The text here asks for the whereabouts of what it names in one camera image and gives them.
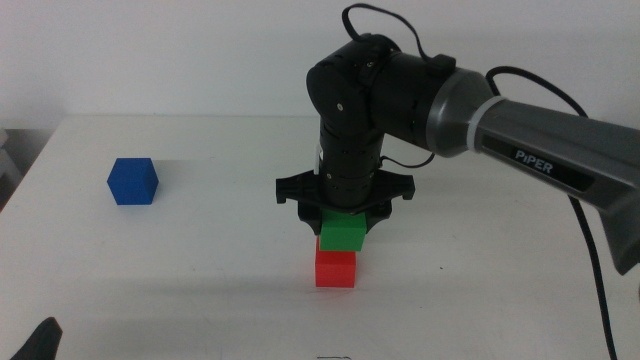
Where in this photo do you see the green cube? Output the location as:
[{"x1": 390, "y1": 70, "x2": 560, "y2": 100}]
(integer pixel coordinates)
[{"x1": 318, "y1": 209, "x2": 369, "y2": 253}]

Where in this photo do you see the red cube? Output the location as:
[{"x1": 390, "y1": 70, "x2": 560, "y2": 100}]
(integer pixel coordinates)
[{"x1": 314, "y1": 237, "x2": 357, "y2": 289}]

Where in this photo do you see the blue cube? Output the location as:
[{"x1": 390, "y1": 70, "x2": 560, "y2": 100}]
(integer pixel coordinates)
[{"x1": 106, "y1": 157, "x2": 160, "y2": 207}]

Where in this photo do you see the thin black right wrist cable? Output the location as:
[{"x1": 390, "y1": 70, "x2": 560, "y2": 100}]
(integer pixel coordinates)
[{"x1": 341, "y1": 3, "x2": 457, "y2": 170}]

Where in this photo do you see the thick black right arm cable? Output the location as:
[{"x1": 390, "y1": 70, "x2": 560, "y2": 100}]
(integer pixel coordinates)
[{"x1": 484, "y1": 65, "x2": 619, "y2": 360}]

